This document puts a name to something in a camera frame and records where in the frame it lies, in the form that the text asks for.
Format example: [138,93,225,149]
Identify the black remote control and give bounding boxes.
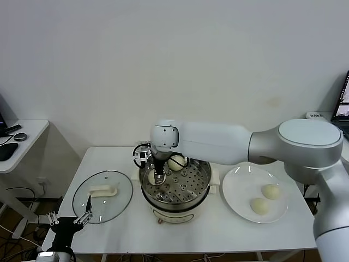
[4,124,22,135]

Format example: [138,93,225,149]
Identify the white side desk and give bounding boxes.
[0,119,51,240]
[304,111,349,129]

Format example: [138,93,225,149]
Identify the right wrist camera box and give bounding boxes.
[134,148,149,163]

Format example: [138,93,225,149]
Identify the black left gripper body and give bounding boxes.
[50,216,83,251]

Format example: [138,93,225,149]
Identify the black computer mouse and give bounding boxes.
[0,142,20,162]

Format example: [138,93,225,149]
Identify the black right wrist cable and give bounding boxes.
[132,142,183,169]

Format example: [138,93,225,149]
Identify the white steamed baozi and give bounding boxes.
[250,198,270,216]
[261,183,281,200]
[167,154,188,172]
[147,169,158,186]

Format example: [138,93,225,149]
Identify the black laptop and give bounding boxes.
[331,70,349,129]

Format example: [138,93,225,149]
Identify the white round plate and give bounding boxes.
[221,163,289,224]

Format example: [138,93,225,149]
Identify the glass lid with white handle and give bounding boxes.
[72,170,134,224]

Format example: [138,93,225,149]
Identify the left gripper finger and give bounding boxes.
[73,194,94,227]
[45,211,60,227]

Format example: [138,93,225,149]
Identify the stainless steel steamer basket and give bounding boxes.
[139,157,213,203]

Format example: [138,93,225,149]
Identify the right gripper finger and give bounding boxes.
[154,172,167,187]

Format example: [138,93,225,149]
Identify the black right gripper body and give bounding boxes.
[154,159,166,176]

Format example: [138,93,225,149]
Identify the dark monitor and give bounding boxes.
[0,92,19,137]

